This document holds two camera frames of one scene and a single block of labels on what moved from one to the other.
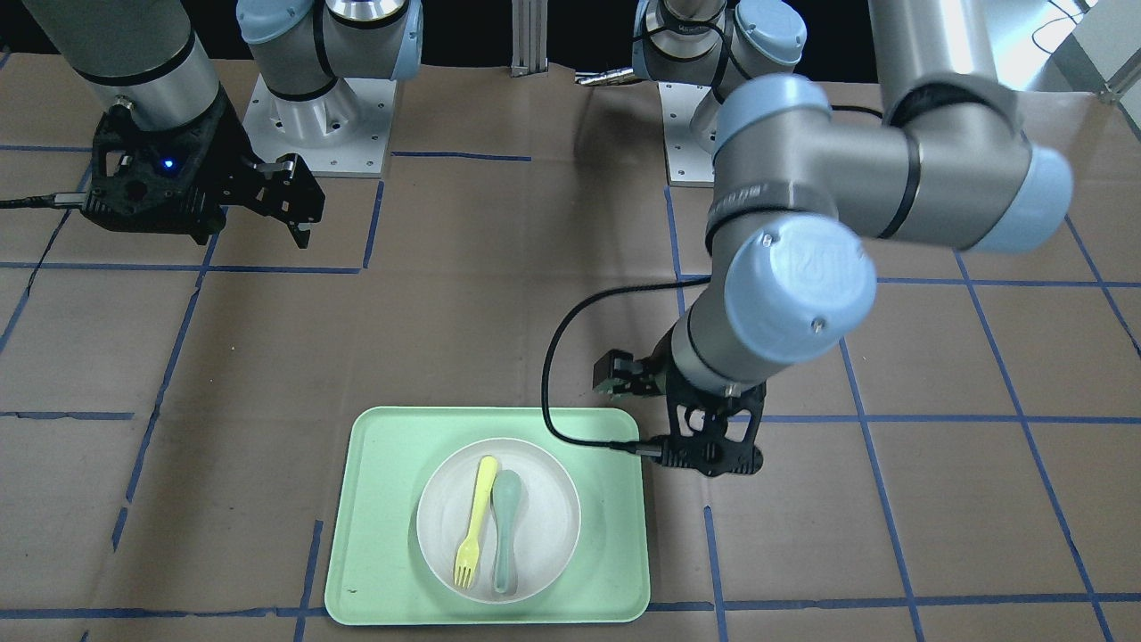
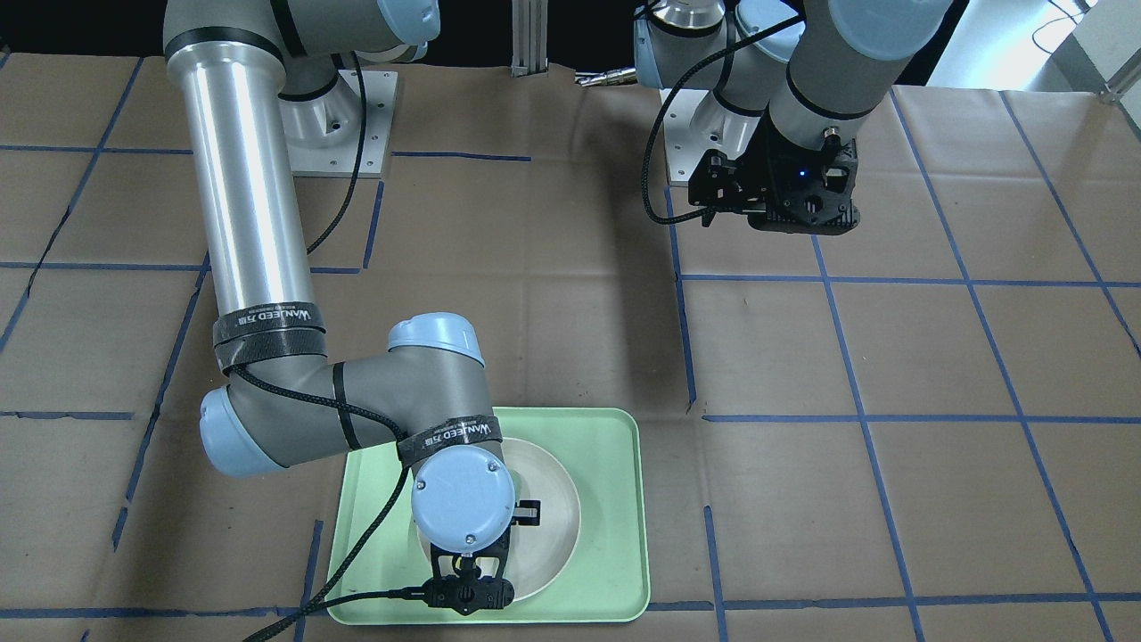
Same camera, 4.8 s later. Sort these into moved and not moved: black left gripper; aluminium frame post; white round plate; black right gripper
Moved: black left gripper; black right gripper
Not moved: aluminium frame post; white round plate
